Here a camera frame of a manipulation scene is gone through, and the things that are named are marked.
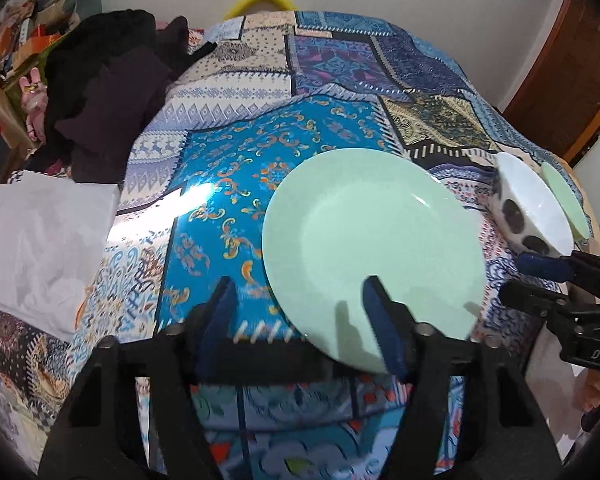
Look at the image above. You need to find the yellow chair back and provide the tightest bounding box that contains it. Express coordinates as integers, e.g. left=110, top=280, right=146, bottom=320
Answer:
left=224, top=0, right=298, bottom=20

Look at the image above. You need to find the blue patchwork tablecloth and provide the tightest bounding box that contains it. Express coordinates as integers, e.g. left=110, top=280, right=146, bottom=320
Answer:
left=0, top=8, right=600, bottom=480

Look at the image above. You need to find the right hand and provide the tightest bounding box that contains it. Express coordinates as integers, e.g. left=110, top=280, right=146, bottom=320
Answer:
left=573, top=370, right=600, bottom=413

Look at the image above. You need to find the grey green plush toy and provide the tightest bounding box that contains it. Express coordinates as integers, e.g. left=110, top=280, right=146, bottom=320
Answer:
left=35, top=0, right=102, bottom=25

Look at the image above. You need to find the small mint green bowl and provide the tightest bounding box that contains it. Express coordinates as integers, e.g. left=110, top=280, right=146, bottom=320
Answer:
left=540, top=162, right=591, bottom=242

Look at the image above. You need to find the large mint green plate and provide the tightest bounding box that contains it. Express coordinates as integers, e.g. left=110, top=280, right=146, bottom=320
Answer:
left=262, top=148, right=486, bottom=373

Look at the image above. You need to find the white bowl with dark spots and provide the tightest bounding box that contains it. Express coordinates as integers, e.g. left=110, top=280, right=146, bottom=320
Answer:
left=490, top=152, right=574, bottom=258

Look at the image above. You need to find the green box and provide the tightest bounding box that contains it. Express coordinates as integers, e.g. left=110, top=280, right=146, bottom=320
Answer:
left=0, top=34, right=64, bottom=116

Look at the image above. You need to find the white paper sheet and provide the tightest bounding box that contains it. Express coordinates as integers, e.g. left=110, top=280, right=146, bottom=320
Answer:
left=0, top=171, right=120, bottom=341

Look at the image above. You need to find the black clothes pile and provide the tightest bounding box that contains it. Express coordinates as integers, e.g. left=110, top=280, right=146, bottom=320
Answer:
left=36, top=10, right=217, bottom=184

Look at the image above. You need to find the brown wooden door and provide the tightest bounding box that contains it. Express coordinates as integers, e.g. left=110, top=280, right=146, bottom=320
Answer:
left=504, top=0, right=600, bottom=162

